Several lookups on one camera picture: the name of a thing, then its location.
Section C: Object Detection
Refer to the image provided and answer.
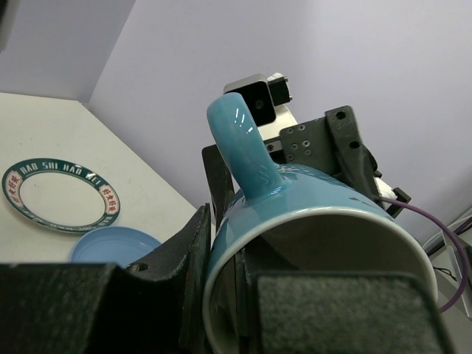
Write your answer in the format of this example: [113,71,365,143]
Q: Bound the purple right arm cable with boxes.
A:
[379,197,469,314]

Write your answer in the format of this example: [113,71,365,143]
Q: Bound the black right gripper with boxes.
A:
[201,105,412,229]

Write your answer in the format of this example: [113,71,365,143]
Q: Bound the white plate green rim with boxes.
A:
[1,158,121,234]

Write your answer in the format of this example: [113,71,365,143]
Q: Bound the blue plate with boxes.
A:
[69,226,162,267]

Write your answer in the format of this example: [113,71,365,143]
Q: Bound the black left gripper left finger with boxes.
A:
[1,205,211,353]

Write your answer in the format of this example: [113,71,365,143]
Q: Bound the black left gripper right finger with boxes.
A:
[235,246,454,353]

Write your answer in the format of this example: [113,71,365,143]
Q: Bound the blue mug white inside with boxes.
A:
[202,93,438,353]

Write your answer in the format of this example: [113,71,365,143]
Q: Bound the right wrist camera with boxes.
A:
[223,72,292,127]

